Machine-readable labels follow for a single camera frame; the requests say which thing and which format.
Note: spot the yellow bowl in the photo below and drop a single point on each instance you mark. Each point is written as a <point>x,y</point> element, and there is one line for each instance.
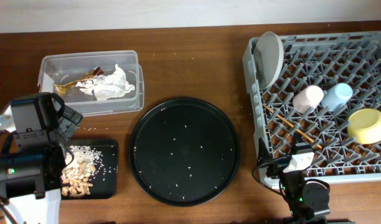
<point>365,126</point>

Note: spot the food scraps pile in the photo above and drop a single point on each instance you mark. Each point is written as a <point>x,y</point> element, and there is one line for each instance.
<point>83,163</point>

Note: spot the blue plastic cup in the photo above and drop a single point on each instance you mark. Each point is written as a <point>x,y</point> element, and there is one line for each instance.
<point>337,96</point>

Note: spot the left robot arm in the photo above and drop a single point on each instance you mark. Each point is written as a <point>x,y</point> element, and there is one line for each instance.
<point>32,157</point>

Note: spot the round black serving tray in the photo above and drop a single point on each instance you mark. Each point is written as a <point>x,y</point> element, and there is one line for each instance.
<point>184,152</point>

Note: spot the pink plastic cup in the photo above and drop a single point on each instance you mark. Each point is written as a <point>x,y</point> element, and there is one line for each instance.
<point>310,97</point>

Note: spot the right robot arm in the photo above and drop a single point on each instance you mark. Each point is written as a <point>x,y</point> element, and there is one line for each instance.
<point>308,200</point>

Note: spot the wooden chopstick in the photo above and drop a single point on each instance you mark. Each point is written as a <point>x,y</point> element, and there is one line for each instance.
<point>300,132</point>
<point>269,109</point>

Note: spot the grey dishwasher rack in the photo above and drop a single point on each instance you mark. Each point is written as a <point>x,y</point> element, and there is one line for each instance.
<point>324,60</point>

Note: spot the black rectangular tray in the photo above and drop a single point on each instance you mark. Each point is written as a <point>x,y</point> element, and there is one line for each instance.
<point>105,182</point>

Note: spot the clear plastic storage bin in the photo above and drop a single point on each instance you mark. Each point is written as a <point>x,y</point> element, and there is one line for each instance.
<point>65,68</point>

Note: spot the grey plate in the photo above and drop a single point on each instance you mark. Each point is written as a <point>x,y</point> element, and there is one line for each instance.
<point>268,55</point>

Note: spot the white napkin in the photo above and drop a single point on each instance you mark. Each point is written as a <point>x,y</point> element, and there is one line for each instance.
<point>104,87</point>

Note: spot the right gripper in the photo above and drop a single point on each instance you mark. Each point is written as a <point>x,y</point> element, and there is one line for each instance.
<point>277,166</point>

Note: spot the gold coffee sachet wrapper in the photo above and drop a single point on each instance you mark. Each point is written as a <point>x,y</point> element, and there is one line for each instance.
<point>63,89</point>

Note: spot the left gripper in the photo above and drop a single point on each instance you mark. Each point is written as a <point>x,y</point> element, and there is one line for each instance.
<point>69,126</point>

